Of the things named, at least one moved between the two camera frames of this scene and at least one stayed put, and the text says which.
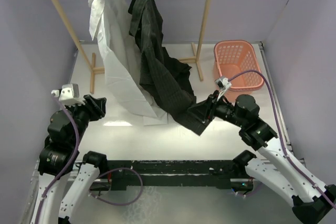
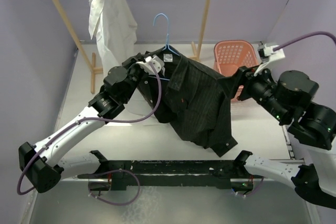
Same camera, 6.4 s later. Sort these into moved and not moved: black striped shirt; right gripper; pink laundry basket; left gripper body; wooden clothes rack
Moved: black striped shirt; left gripper body; right gripper
Not moved: wooden clothes rack; pink laundry basket
